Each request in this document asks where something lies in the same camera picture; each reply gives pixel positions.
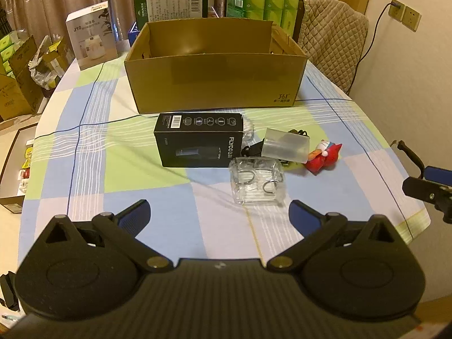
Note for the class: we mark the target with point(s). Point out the black product box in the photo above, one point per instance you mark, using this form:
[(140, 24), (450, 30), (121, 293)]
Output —
[(197, 144)]

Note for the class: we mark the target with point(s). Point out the flat open floor box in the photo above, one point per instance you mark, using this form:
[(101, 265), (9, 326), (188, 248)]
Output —
[(14, 169)]

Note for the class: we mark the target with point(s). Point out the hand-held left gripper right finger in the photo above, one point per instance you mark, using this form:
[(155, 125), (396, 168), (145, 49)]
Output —
[(303, 217)]

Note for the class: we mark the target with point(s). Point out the wall socket with plug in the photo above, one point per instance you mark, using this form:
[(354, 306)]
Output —
[(396, 10)]

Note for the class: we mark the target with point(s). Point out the red toy figure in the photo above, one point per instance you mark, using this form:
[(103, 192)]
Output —
[(323, 159)]

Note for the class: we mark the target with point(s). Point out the small open cardboard box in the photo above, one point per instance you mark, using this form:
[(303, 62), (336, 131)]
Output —
[(56, 53)]

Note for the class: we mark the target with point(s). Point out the brown packet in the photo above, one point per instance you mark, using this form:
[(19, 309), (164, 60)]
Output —
[(216, 12)]

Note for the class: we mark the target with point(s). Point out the clear plastic container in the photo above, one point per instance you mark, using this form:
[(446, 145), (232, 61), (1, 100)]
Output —
[(256, 183)]

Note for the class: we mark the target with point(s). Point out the dark green carton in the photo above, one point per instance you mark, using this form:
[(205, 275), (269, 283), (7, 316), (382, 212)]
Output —
[(169, 0)]

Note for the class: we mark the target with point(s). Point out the blue box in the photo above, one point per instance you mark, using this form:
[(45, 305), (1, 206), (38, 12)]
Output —
[(134, 33)]

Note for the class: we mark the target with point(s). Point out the large cardboard box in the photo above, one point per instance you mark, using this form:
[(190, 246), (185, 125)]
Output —
[(17, 88)]

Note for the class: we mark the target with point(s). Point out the black chair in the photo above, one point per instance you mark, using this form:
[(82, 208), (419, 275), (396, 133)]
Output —
[(300, 17)]

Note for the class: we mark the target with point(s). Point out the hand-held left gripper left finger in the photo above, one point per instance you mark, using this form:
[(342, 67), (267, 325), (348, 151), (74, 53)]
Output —
[(136, 215)]

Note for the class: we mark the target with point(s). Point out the translucent plastic cup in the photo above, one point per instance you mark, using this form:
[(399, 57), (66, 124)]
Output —
[(286, 146)]

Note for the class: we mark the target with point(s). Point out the chair with quilted cover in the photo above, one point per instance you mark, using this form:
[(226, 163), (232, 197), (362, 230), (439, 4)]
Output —
[(335, 39)]

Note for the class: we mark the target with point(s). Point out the white plastic bag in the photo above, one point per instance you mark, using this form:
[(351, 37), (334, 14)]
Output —
[(40, 72)]

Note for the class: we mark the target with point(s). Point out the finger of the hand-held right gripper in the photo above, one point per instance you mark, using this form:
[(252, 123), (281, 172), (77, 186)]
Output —
[(429, 190), (438, 173)]

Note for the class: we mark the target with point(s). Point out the empty wall socket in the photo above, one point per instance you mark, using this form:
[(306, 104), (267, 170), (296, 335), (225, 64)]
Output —
[(412, 18)]

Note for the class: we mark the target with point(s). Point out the white humidifier box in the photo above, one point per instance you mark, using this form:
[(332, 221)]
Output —
[(91, 39)]

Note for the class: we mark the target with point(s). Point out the cotton swab bag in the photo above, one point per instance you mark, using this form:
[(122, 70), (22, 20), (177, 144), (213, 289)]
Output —
[(249, 130)]

